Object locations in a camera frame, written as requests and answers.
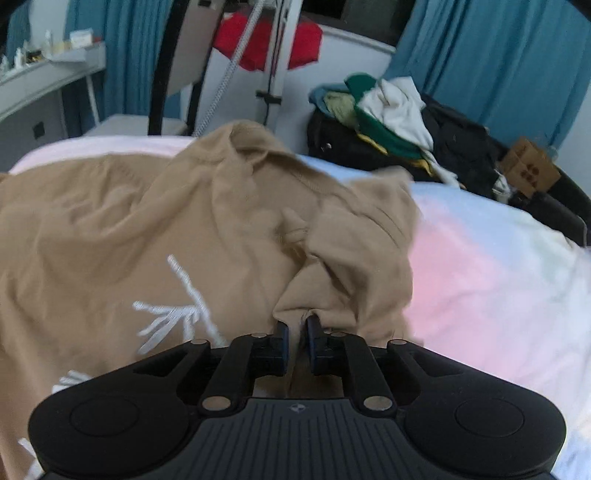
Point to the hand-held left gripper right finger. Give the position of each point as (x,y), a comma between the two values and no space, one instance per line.
(313,341)

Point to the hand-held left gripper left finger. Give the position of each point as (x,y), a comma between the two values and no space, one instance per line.
(282,344)

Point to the tan t-shirt with white print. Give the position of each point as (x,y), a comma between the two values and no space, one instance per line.
(138,240)

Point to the pile of black clothes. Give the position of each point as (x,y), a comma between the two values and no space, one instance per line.
(461,143)

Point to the pastel tie-dye blanket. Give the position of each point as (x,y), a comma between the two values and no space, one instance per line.
(485,277)

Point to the green garment with yellow trim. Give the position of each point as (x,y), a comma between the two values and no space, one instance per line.
(385,134)

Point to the olive green garment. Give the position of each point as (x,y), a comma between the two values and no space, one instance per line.
(339,107)

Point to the crumpled white patterned cloth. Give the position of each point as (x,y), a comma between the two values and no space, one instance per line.
(501,184)

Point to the teal garment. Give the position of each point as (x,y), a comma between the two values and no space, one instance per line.
(323,92)

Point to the white garment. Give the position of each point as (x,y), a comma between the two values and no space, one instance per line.
(397,104)

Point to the white stool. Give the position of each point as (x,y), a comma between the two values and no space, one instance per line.
(134,124)

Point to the metal stand pole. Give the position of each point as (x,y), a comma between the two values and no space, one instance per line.
(277,64)

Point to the brown cardboard box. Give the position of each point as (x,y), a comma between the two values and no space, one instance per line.
(531,164)

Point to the red cloth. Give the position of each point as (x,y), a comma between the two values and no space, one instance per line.
(244,39)

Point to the blue curtain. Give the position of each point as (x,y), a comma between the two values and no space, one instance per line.
(489,64)
(124,55)

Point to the white desk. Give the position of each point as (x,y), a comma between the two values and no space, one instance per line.
(41,78)

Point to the small white box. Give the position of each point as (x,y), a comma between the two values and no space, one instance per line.
(84,38)

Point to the small bottles on desk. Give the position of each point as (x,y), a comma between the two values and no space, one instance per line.
(21,53)

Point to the black curved frame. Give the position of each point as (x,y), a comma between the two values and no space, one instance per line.
(161,69)

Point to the black wall socket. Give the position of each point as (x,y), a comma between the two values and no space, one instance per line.
(40,130)

